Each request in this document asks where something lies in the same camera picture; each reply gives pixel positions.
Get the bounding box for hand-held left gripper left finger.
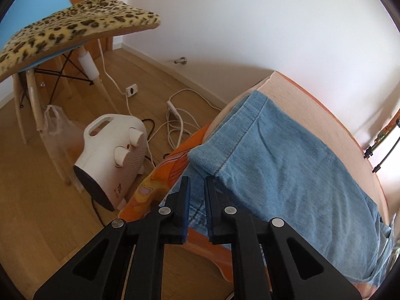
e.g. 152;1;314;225
33;176;191;300

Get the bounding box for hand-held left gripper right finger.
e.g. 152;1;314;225
204;177;363;300

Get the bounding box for blue denim pants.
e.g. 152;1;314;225
187;90;400;288

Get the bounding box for orange printed bedsheet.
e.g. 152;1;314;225
119;123;400;300

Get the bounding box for white fan heater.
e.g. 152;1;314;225
73;114;148;212

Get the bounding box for clear plastic bag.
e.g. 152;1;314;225
41;104;86;177

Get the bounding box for white power cable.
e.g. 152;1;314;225
146;89;226;167

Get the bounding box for white adapter cable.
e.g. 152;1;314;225
98;39;132;116

